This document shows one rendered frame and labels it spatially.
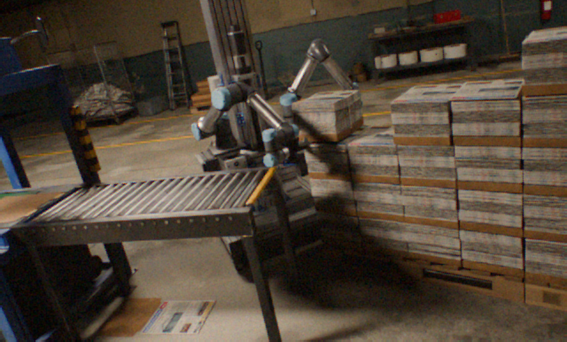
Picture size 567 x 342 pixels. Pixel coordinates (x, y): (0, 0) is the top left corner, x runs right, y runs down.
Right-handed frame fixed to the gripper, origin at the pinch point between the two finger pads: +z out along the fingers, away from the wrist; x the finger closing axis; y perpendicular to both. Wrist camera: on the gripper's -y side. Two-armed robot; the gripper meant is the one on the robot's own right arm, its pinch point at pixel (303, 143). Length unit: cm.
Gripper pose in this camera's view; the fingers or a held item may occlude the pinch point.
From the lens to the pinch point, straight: 251.7
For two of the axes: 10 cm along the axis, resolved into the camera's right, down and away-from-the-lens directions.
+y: -1.8, -9.3, -3.1
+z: 5.4, -3.6, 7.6
